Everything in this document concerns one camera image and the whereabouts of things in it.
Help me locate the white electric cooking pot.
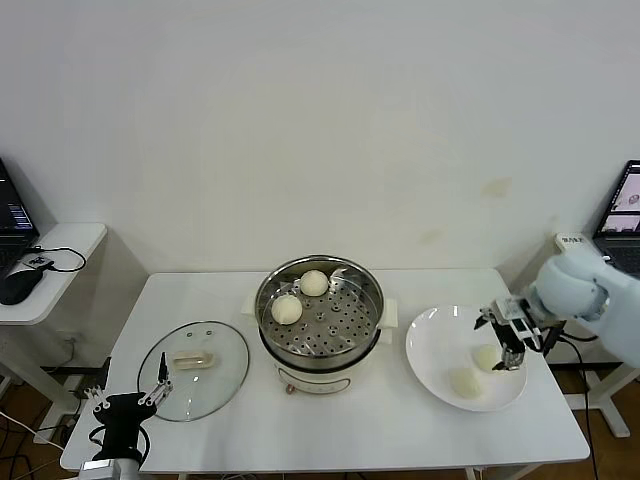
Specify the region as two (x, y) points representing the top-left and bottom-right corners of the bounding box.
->
(241, 292), (401, 397)

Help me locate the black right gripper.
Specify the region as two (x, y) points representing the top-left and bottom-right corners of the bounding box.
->
(473, 297), (545, 372)

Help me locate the black hub cable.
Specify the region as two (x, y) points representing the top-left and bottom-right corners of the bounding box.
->
(25, 244), (88, 275)

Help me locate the white steamed baozi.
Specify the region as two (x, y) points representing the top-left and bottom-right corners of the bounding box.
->
(299, 269), (330, 297)
(270, 294), (304, 326)
(472, 344), (504, 374)
(448, 367), (484, 400)

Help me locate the white round plate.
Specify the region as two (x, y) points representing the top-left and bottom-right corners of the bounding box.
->
(404, 304), (529, 414)

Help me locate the black adapter with cable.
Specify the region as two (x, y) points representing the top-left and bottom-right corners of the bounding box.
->
(543, 322), (567, 357)

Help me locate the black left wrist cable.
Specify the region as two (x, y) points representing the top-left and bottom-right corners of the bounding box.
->
(89, 424), (152, 461)

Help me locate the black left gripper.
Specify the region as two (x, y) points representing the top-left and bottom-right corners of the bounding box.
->
(82, 352), (174, 460)

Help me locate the glass lid with cream handle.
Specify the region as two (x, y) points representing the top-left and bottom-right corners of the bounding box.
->
(136, 320), (251, 422)

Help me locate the open dark laptop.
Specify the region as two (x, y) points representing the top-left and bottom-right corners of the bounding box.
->
(0, 157), (40, 281)
(594, 159), (640, 281)

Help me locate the stainless steel steamer basket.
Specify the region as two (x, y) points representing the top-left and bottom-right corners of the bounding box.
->
(254, 254), (386, 366)

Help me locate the white side table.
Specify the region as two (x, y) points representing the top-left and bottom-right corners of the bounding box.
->
(0, 222), (108, 446)
(555, 232), (640, 439)

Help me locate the thin white cable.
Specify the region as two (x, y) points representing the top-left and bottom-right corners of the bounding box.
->
(0, 409), (61, 446)

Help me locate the black computer mouse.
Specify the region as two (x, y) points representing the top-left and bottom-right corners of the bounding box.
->
(0, 269), (42, 306)

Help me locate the long black cable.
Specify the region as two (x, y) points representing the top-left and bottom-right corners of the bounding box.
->
(557, 335), (601, 480)

